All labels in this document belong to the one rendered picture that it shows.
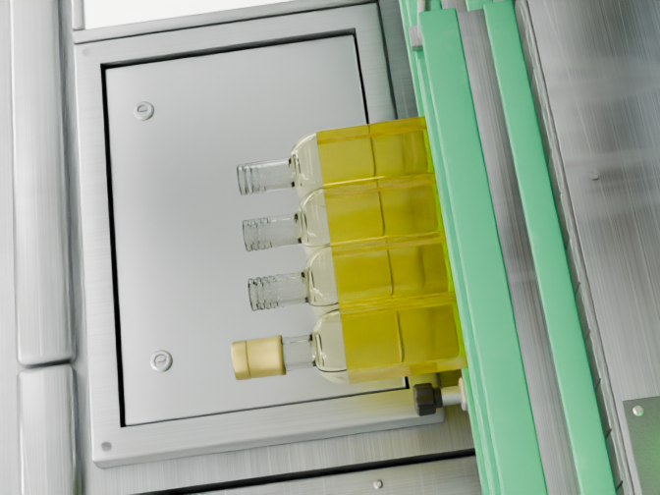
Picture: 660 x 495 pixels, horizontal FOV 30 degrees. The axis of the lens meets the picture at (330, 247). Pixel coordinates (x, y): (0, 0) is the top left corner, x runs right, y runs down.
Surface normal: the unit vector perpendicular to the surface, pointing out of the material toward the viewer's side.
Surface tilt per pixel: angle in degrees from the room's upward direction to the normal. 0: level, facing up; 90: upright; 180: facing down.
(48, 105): 90
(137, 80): 90
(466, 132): 90
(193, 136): 90
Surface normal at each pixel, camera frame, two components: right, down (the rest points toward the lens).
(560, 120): -0.07, -0.38
